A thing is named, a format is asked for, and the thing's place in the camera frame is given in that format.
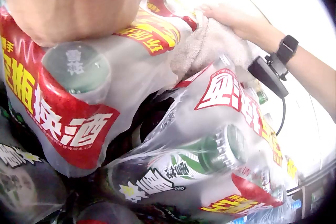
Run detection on person's left hand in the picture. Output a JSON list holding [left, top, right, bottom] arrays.
[[6, 0, 145, 48]]

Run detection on beige terry cloth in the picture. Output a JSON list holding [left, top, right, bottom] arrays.
[[169, 14, 259, 88]]

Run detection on green glass bottle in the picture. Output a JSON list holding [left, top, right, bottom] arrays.
[[255, 87, 270, 105]]

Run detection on shrink-wrapped beer pack red label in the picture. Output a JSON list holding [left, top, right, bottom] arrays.
[[105, 61, 302, 220], [0, 0, 198, 178]]

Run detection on person's right fingers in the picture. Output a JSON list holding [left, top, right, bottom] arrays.
[[202, 4, 237, 25]]

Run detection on black wrist band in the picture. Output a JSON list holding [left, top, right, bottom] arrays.
[[248, 34, 300, 97]]

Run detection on person's right hand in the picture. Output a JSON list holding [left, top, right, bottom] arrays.
[[202, 4, 286, 53]]

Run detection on dark shrink-wrapped beer pack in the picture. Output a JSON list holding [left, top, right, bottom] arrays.
[[0, 103, 147, 224]]

